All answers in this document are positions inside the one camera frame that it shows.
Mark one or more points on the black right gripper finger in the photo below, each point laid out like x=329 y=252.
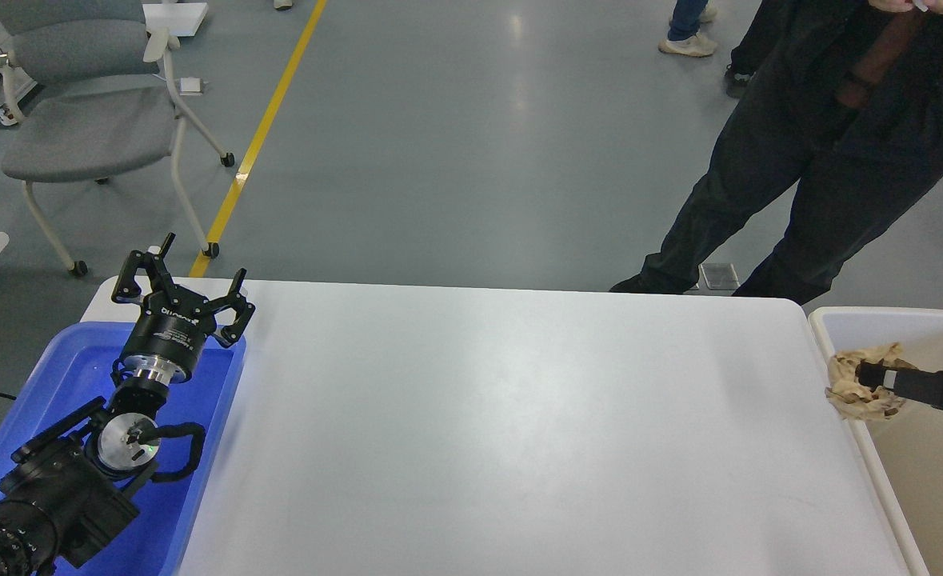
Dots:
x=910 y=383

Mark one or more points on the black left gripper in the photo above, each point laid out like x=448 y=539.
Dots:
x=173 y=330

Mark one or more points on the brown paper ball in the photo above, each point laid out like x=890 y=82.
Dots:
x=853 y=396

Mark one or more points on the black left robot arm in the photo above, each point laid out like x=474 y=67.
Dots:
x=106 y=451

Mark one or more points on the white plastic bin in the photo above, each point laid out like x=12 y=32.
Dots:
x=907 y=450

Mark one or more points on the blue plastic bin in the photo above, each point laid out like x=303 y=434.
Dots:
x=74 y=368

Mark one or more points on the white power adapter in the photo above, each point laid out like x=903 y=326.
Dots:
x=191 y=86

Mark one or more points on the grey office chair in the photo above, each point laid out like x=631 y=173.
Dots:
x=78 y=137

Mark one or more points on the metal floor plate right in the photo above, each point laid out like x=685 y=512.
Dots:
x=719 y=276

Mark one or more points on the person in black clothes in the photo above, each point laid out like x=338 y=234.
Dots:
x=848 y=110

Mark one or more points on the person in black trousers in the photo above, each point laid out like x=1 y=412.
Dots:
x=758 y=42

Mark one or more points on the person in blue jeans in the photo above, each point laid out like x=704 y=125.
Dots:
x=684 y=36

